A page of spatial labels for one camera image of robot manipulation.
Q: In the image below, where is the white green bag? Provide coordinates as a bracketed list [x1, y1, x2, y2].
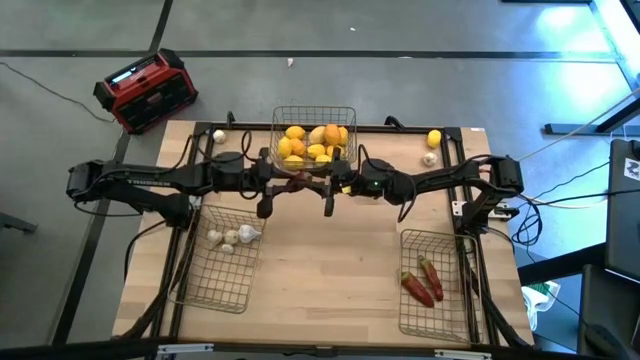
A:
[520, 280, 562, 332]

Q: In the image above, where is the black furniture foot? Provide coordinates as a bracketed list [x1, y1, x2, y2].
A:
[0, 211, 39, 236]

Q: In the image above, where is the black desk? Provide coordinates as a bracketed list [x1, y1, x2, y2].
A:
[517, 243, 640, 360]

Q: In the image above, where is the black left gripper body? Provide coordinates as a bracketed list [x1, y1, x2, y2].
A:
[248, 146, 282, 220]

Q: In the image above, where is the black table foot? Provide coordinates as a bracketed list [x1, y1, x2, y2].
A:
[543, 87, 640, 137]

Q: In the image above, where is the black cable bundle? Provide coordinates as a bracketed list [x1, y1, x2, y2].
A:
[509, 197, 545, 250]

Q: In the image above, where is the silver metal bracket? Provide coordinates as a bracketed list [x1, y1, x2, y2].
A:
[155, 342, 215, 359]
[433, 349, 494, 360]

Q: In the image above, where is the large white garlic bulb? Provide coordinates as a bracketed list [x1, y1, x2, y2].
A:
[238, 224, 263, 245]

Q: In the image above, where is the black computer mouse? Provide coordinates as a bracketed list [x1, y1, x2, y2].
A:
[584, 324, 621, 359]

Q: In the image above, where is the thin grey floor cable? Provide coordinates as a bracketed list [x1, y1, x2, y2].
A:
[0, 60, 119, 125]

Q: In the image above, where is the black crossbeam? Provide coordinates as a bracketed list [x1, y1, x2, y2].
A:
[0, 337, 640, 360]

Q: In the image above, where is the gold wire basket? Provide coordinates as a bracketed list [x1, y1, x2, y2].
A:
[268, 105, 359, 172]
[397, 228, 485, 345]
[167, 203, 267, 316]

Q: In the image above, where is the black metal table frame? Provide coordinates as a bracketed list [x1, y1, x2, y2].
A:
[149, 119, 501, 349]

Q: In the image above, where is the red black jobsite radio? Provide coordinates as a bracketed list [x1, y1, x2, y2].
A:
[93, 48, 199, 135]

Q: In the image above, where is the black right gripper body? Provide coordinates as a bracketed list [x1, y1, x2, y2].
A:
[321, 146, 356, 219]

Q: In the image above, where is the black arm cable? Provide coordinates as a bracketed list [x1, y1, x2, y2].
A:
[123, 218, 169, 282]

